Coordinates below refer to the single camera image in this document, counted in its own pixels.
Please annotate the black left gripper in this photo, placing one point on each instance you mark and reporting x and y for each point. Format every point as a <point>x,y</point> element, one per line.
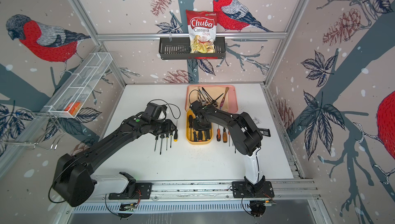
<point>169,128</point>

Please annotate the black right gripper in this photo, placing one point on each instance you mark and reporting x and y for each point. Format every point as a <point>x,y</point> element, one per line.
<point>205,128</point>

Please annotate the green black handle screwdriver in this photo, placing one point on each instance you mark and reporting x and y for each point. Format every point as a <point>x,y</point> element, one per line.
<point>162,136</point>

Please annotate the black ribbed handle screwdriver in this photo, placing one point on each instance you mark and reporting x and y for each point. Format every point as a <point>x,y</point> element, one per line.
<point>156,140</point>

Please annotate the slim black yellow-capped screwdriver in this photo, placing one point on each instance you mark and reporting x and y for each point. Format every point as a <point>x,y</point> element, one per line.
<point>175,137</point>

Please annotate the orange black small screwdriver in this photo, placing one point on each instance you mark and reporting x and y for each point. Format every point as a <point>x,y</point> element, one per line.
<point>218,136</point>

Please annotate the amber handle black screwdriver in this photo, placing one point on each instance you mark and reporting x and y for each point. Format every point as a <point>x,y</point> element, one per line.
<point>224,136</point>

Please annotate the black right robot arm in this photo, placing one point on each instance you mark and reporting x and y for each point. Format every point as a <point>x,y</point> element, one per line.
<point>246,138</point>

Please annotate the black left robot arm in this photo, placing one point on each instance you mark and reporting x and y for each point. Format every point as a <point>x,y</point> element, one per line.
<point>72,179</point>

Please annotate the yellow plastic storage box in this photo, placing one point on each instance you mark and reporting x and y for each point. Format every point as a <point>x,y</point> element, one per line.
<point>196,137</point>

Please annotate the black cutlery bundle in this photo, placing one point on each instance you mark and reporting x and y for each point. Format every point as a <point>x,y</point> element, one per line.
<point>206,98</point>

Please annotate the pink plastic tray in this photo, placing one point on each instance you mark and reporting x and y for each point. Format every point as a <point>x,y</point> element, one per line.
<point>213,97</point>

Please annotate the red Chuba cassava chips bag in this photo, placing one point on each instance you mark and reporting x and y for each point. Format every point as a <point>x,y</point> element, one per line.
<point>202,28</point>

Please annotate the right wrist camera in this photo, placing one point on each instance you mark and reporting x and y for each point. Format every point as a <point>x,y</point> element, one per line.
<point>196,106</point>

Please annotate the wooden handled knife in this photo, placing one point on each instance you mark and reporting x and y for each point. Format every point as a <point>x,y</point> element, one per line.
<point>224,97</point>

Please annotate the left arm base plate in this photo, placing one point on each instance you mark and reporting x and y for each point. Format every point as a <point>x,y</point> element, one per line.
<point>134,191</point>

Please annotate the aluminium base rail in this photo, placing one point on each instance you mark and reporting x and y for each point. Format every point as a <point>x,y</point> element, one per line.
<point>198,196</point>

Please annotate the orange item in wire shelf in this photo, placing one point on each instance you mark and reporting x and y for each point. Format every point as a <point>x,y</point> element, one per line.
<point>73,108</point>

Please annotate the white wire mesh shelf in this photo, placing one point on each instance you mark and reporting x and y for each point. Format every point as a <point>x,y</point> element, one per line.
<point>82,84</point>

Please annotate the metal wall hook rack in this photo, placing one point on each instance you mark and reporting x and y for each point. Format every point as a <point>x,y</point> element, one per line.
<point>31,130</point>

